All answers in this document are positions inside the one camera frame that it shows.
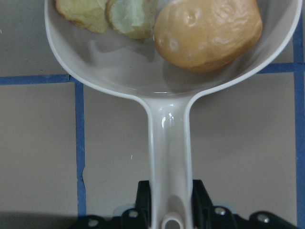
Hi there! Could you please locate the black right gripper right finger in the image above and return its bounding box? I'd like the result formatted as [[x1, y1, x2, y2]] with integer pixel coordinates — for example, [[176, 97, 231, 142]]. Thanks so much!
[[192, 180, 235, 229]]

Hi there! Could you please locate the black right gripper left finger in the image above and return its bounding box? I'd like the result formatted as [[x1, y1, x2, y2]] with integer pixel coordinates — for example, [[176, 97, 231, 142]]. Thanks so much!
[[122, 181, 151, 229]]

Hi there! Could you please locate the beige plastic dustpan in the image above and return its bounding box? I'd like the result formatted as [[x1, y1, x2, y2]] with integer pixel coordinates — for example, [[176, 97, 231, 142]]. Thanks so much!
[[44, 0, 302, 229]]

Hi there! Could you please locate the round bread roll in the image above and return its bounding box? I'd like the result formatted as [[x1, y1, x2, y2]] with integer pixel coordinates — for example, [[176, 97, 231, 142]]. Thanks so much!
[[153, 0, 263, 73]]

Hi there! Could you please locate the torn bread piece white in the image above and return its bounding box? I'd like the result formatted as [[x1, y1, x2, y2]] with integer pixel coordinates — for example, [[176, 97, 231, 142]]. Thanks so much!
[[106, 0, 158, 40]]

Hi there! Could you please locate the golden bread chunk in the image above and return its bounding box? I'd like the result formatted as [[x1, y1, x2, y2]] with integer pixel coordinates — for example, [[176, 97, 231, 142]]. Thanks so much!
[[55, 0, 109, 33]]

